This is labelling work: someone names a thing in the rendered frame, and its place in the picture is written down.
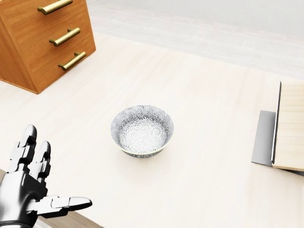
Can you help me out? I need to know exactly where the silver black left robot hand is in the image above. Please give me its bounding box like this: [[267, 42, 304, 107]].
[[0, 124, 93, 226]]

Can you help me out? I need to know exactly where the grey floral patterned bowl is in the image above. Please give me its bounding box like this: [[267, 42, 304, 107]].
[[110, 104, 175, 158]]

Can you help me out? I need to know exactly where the brass drawer handle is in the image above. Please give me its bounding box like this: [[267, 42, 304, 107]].
[[57, 51, 87, 72], [37, 0, 74, 16], [48, 27, 81, 47]]

